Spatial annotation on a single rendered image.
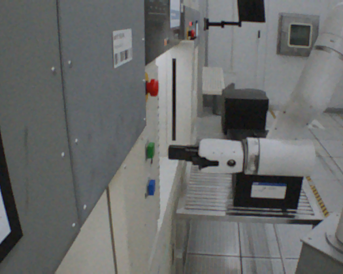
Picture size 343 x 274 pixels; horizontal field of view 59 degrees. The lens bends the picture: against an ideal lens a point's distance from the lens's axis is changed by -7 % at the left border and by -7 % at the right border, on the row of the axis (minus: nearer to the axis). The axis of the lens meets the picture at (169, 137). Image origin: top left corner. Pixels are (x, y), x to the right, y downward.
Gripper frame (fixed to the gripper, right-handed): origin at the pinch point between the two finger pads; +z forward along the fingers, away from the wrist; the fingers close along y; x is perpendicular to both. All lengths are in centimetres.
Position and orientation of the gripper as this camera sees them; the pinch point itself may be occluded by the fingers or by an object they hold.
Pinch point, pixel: (176, 152)
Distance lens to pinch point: 76.1
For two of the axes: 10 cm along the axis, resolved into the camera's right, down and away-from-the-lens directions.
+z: -9.9, -0.4, 1.2
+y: 1.3, -3.5, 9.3
